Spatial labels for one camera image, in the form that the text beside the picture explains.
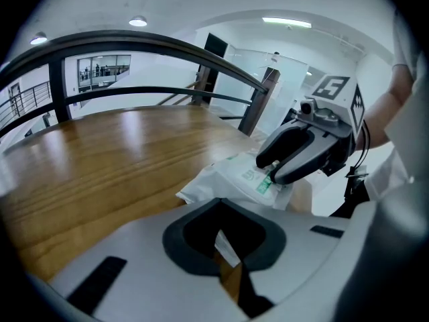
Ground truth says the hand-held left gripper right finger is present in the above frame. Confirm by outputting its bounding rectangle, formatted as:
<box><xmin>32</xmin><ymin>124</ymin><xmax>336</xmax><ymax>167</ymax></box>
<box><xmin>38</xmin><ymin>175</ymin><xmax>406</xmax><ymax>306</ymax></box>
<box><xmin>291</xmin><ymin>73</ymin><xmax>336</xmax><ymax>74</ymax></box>
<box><xmin>219</xmin><ymin>198</ymin><xmax>352</xmax><ymax>307</ymax></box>

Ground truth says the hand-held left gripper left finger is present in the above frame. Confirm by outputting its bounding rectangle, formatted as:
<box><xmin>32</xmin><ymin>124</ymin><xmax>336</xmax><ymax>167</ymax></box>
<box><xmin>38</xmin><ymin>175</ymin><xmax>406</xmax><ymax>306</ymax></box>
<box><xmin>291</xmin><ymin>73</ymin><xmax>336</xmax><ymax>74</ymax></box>
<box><xmin>50</xmin><ymin>198</ymin><xmax>249</xmax><ymax>322</ymax></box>

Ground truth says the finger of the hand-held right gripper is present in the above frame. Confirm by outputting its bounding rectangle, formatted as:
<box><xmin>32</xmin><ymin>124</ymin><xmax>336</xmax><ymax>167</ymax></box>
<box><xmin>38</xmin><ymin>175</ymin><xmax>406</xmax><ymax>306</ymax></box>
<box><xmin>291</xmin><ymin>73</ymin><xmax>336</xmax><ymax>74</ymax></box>
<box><xmin>256</xmin><ymin>121</ymin><xmax>316</xmax><ymax>169</ymax></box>
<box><xmin>269</xmin><ymin>131</ymin><xmax>336</xmax><ymax>184</ymax></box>

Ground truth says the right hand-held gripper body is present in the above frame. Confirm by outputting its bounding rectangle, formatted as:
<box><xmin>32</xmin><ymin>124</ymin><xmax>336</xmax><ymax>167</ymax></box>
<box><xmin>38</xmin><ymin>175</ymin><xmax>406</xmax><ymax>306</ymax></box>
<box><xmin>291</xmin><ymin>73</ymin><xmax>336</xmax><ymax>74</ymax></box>
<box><xmin>294</xmin><ymin>74</ymin><xmax>366</xmax><ymax>177</ymax></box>

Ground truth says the white wet wipes packet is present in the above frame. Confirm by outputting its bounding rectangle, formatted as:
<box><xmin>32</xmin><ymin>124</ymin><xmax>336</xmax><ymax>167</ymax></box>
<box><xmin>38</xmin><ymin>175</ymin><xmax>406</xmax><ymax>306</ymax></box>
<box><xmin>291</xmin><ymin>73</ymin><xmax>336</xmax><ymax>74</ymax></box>
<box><xmin>176</xmin><ymin>151</ymin><xmax>296</xmax><ymax>268</ymax></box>

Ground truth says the person's right forearm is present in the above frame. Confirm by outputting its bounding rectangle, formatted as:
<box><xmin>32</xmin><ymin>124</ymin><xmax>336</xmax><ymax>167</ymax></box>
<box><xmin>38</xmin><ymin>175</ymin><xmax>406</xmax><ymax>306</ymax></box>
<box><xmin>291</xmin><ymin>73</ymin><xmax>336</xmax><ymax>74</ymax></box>
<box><xmin>355</xmin><ymin>64</ymin><xmax>415</xmax><ymax>152</ymax></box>

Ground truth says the black pocket device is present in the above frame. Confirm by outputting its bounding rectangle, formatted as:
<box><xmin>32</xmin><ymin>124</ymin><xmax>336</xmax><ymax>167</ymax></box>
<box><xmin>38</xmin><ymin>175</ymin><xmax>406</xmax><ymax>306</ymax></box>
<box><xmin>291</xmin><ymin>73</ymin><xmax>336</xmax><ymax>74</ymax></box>
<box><xmin>330</xmin><ymin>172</ymin><xmax>371</xmax><ymax>219</ymax></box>

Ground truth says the person's t-shirt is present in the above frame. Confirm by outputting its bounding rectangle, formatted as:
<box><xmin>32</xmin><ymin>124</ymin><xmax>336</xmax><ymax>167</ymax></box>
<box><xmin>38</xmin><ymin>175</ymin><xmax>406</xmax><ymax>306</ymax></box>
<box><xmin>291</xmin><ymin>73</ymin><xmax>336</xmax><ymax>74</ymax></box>
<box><xmin>365</xmin><ymin>8</ymin><xmax>429</xmax><ymax>211</ymax></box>

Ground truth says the glass partition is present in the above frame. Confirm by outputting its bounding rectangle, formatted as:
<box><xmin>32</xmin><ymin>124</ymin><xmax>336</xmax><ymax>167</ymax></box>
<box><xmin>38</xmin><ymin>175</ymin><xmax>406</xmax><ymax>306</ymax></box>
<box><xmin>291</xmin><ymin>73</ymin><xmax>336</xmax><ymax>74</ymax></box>
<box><xmin>223</xmin><ymin>45</ymin><xmax>331</xmax><ymax>140</ymax></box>

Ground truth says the ceiling strip light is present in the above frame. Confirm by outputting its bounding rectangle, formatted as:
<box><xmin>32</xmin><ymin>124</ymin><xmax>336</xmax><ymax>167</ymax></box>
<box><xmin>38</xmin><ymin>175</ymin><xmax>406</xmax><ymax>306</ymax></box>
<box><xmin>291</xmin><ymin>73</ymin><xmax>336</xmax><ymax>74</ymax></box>
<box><xmin>261</xmin><ymin>16</ymin><xmax>312</xmax><ymax>30</ymax></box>

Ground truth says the wooden table with hairpin legs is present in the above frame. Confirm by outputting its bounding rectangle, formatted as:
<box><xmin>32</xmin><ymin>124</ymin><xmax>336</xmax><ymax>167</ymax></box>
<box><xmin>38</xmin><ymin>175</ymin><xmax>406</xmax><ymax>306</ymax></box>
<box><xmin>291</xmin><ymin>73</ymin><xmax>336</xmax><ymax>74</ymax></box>
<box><xmin>0</xmin><ymin>104</ymin><xmax>318</xmax><ymax>283</ymax></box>

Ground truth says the black door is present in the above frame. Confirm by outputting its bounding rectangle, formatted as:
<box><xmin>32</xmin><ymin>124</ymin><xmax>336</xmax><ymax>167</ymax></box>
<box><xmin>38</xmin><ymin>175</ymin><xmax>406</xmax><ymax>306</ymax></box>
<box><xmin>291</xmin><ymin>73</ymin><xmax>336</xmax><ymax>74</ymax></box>
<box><xmin>194</xmin><ymin>32</ymin><xmax>229</xmax><ymax>107</ymax></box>

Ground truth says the distant glass window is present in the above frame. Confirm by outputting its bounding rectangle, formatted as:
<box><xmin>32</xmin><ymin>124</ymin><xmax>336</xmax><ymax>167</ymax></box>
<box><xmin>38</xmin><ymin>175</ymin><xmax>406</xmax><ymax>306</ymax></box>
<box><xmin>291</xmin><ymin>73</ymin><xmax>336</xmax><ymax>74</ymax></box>
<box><xmin>76</xmin><ymin>54</ymin><xmax>132</xmax><ymax>94</ymax></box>

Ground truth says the black metal railing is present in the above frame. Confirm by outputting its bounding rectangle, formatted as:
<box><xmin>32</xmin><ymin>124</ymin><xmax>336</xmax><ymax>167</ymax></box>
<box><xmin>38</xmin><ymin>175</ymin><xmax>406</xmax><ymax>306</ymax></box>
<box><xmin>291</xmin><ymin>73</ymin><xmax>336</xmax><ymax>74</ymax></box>
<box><xmin>0</xmin><ymin>29</ymin><xmax>269</xmax><ymax>140</ymax></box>

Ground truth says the black wrist cord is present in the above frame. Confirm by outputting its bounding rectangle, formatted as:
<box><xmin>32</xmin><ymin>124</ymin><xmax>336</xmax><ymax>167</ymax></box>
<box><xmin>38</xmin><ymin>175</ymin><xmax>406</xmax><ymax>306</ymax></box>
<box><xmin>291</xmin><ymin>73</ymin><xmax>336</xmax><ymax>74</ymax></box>
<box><xmin>345</xmin><ymin>119</ymin><xmax>371</xmax><ymax>180</ymax></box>

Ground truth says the brown wooden newel post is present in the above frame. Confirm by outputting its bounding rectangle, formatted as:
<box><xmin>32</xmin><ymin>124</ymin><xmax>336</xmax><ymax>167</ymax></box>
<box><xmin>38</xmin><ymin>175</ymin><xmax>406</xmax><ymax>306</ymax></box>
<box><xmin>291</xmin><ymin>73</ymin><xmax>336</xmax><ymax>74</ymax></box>
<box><xmin>238</xmin><ymin>67</ymin><xmax>282</xmax><ymax>137</ymax></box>

